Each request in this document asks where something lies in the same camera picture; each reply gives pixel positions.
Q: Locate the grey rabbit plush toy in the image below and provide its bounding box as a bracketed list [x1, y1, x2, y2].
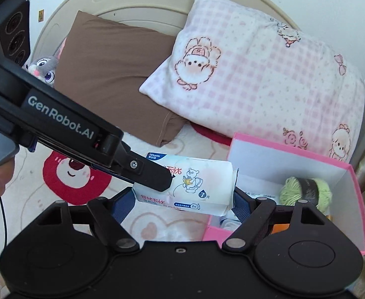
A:
[22, 37, 68, 84]

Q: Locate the white tissue pack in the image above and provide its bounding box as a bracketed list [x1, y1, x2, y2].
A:
[132, 152, 239, 217]

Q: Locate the orange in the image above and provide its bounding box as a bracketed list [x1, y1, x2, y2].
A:
[270, 223, 292, 235]

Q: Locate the pink cardboard box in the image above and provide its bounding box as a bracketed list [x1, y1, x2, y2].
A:
[203, 132, 365, 256]

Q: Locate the beige headboard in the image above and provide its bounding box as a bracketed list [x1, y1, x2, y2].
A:
[30, 0, 299, 66]

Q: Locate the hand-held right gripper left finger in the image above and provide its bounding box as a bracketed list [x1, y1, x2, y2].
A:
[33, 188, 139, 253]

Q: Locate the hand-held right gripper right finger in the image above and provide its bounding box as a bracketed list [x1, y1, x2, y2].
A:
[222, 187, 334, 252]

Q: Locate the brown pillow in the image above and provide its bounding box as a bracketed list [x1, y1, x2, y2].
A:
[54, 10, 186, 148]

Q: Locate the green yarn ball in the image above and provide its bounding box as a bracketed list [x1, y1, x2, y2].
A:
[279, 176, 332, 216]

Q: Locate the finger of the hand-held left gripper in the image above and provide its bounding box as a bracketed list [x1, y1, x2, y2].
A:
[89, 142, 173, 193]

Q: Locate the printed bear blanket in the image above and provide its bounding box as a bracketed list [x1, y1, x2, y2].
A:
[0, 121, 234, 287]

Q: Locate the pink checked pillow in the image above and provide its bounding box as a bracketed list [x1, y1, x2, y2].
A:
[139, 0, 365, 162]

